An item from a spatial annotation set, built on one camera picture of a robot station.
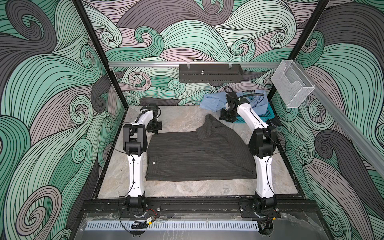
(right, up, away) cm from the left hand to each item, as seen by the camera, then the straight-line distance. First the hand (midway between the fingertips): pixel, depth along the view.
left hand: (156, 130), depth 104 cm
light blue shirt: (+76, +23, +9) cm, 80 cm away
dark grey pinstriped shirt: (+41, -13, -9) cm, 44 cm away
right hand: (+47, +9, -4) cm, 48 cm away
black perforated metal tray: (+38, +38, -9) cm, 54 cm away
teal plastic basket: (+81, +11, +3) cm, 82 cm away
